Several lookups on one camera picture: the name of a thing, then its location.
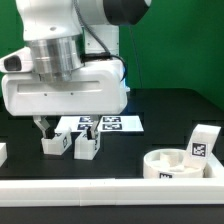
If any white U-shaped fence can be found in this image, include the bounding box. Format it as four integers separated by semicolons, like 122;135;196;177
0;149;224;207

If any white marker sheet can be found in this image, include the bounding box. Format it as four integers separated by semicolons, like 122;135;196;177
56;115;144;132

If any white round stool seat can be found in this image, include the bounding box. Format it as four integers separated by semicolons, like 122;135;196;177
143;149;207;179

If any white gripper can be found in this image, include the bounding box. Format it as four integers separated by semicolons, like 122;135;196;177
1;60;127;140

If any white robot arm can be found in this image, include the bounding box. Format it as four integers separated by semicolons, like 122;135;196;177
0;0;152;139

